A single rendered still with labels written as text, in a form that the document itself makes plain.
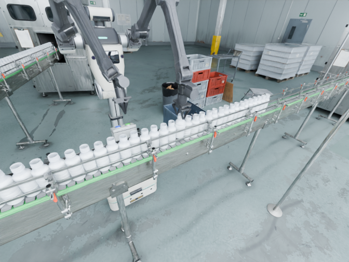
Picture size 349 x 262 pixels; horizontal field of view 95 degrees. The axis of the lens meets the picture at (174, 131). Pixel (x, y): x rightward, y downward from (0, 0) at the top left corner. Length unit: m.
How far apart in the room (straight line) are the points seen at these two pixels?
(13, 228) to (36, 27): 3.94
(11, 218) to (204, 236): 1.43
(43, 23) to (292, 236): 5.02
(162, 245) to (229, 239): 0.63
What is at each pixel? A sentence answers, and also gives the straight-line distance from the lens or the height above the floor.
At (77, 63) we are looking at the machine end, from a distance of 4.44.
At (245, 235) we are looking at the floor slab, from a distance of 1.96.
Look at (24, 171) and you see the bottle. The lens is 0.88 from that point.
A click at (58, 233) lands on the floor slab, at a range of 2.04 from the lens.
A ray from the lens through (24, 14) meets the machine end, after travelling 4.55.
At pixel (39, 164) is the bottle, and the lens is 0.85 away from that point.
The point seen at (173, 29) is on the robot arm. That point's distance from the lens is 0.90.
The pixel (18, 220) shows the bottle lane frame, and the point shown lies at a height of 0.93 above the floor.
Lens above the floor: 1.66
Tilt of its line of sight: 34 degrees down
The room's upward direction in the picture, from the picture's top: 4 degrees clockwise
